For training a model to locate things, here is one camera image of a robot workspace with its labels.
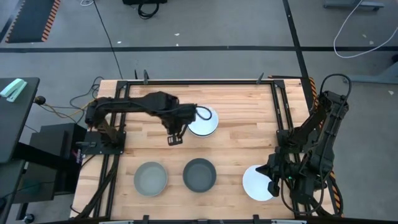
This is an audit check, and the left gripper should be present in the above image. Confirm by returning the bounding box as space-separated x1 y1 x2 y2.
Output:
164 119 190 146

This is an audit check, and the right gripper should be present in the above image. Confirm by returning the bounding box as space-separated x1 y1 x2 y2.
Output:
255 152 295 197

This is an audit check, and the large white bowl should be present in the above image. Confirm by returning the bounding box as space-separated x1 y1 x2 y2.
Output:
242 164 276 202

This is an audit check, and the dark grey bowl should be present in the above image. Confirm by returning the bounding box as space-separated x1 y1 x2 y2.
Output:
182 157 217 193

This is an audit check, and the light grey bowl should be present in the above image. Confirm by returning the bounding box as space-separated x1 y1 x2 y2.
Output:
134 161 169 197

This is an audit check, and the orange black striped strip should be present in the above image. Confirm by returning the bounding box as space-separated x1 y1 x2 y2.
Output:
308 77 343 216

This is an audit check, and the black box on floor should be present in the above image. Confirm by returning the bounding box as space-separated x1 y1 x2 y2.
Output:
122 0 168 6

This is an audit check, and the black equipment box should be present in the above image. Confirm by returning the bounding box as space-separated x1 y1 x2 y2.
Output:
14 123 88 203

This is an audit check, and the grey desk foot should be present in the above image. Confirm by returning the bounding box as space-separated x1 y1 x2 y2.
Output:
343 62 398 85
323 0 385 12

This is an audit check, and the black side table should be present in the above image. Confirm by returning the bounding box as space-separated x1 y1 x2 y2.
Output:
0 77 40 164

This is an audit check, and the mint green stapler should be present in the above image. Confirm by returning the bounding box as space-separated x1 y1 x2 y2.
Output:
0 78 28 103

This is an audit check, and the black mat orange striped edge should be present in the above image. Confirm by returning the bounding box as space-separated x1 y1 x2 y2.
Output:
5 0 62 44

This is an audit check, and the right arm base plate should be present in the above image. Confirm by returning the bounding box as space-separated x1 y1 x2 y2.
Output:
275 129 312 154

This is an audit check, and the black cable bundle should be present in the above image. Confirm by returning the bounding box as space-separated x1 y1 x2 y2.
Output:
74 154 121 218
279 174 332 217

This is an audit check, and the black metal table frame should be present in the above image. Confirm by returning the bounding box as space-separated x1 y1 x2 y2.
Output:
93 79 338 220

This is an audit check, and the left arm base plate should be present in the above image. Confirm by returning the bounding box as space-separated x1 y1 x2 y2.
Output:
81 130 127 156

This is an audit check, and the black looped cable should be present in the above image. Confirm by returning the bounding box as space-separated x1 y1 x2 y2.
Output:
68 76 105 125

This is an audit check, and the thin black floor cable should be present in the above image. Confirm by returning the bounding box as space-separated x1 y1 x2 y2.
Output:
92 0 124 80

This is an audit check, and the coiled black cable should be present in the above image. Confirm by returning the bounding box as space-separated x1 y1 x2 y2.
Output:
137 2 160 20

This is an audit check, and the yellow cable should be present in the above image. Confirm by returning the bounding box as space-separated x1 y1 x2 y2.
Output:
40 98 96 121

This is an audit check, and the white floor cable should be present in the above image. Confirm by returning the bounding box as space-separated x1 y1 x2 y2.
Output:
333 0 398 59

